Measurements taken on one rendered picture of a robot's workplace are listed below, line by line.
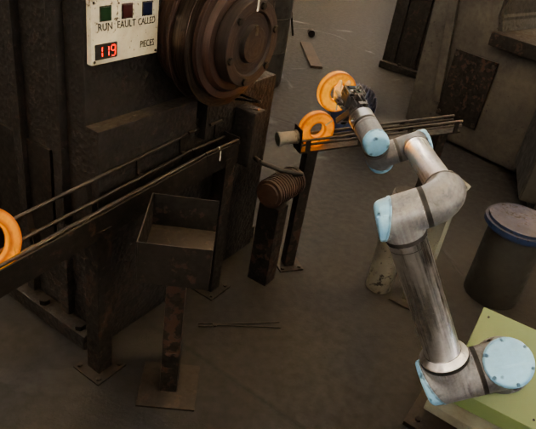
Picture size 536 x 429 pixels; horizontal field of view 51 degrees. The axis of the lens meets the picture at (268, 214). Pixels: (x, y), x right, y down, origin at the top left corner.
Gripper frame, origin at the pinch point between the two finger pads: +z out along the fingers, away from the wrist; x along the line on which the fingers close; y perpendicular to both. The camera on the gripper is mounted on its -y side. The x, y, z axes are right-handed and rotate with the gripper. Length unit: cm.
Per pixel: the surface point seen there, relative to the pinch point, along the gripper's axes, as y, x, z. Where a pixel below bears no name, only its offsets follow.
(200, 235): -18, 64, -53
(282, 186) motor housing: -38.6, 17.4, -15.4
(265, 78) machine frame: -12.2, 20.4, 21.0
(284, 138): -25.6, 15.4, -0.5
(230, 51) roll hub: 23, 52, -15
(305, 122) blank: -19.9, 6.6, 2.2
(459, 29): -50, -175, 141
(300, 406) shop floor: -70, 28, -94
